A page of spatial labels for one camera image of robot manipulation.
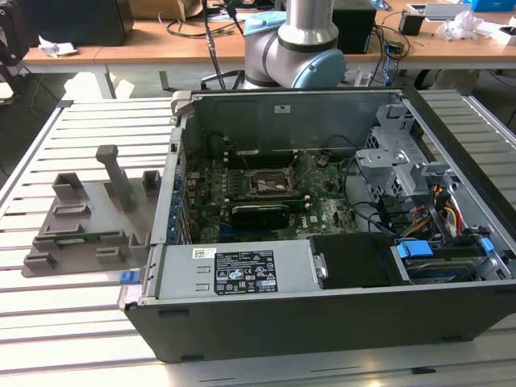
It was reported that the CPU socket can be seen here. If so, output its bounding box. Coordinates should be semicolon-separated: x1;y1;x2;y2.
248;167;293;198

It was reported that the crumpled white paper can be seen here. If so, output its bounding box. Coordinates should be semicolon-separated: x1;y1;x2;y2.
38;35;77;58

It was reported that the large black box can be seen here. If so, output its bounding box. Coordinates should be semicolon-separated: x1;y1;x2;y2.
23;0;135;48

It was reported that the long wooden desk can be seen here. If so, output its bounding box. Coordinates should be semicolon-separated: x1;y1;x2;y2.
22;0;516;76

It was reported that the brown cardboard box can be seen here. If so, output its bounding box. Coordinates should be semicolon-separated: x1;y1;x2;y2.
128;0;206;21

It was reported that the grey parts rack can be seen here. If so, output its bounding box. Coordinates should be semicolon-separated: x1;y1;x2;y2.
22;144;162;279

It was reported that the green RAM stick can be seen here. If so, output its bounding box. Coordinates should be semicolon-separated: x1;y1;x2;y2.
54;230;122;245

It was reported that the black RAM slot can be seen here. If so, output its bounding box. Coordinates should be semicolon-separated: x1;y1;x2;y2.
228;157;293;169
281;199;310;214
227;193;310;205
235;149;298;159

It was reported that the grey power supply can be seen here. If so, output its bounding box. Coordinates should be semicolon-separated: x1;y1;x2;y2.
139;239;323;302

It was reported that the black graphics card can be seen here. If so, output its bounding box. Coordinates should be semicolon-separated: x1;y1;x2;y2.
229;201;291;231

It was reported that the black speaker box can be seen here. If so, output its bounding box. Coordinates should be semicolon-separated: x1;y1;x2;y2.
332;0;378;56

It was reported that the green motherboard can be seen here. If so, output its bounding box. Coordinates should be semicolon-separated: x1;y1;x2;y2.
183;148;364;245

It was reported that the grey metal drive cage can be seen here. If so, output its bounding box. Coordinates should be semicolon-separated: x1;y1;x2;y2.
354;102;460;202

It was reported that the small black open box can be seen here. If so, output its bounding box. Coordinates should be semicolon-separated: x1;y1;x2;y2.
398;11;424;36

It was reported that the open black PC case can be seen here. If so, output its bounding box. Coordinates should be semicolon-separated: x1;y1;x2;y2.
116;86;516;364

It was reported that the black plastic shroud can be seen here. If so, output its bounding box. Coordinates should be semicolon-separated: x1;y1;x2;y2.
310;232;408;290

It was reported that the flat white box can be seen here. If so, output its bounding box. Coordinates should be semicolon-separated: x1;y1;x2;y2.
406;2;472;21

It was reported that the crumpled clear plastic bag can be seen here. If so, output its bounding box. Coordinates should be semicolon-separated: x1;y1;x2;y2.
437;10;491;41

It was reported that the hard disk in blue carrier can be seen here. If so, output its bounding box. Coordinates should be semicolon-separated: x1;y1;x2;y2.
393;237;497;285

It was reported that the blue box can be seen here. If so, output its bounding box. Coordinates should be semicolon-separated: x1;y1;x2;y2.
471;0;516;13

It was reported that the white box with black inlay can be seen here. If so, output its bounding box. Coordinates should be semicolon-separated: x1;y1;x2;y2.
495;23;516;45

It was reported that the grey case latch handle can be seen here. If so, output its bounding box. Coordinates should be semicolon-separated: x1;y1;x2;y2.
169;90;195;119

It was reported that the orange wire bundle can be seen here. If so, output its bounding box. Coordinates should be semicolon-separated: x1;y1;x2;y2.
406;207;435;239

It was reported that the yellow and red wire bundle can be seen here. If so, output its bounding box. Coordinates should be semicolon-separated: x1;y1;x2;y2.
441;189;464;239

